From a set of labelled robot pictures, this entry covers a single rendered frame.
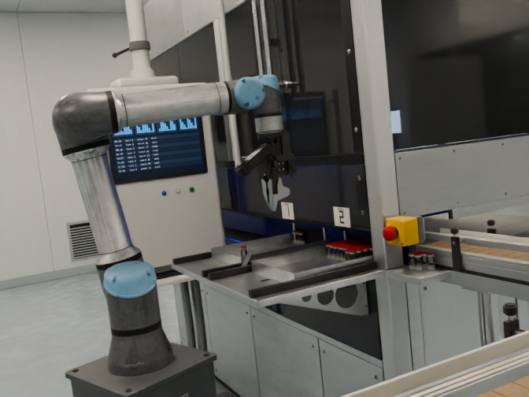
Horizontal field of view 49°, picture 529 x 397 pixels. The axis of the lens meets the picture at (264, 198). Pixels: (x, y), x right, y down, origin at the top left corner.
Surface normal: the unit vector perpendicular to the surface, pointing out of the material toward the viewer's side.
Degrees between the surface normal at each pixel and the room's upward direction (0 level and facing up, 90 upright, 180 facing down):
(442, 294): 90
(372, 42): 90
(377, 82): 90
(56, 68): 90
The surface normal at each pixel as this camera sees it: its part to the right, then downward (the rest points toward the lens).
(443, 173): 0.45, 0.04
